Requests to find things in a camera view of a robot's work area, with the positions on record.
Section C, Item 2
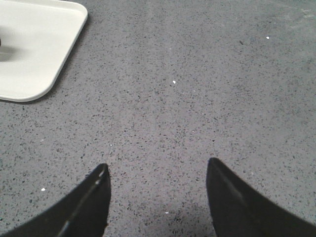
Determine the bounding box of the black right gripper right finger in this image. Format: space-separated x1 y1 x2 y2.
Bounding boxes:
206 158 316 237

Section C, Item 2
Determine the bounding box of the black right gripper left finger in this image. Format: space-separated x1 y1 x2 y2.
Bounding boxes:
3 163 111 237

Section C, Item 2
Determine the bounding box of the cream rectangular plastic tray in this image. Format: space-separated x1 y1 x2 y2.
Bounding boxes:
0 0 88 102

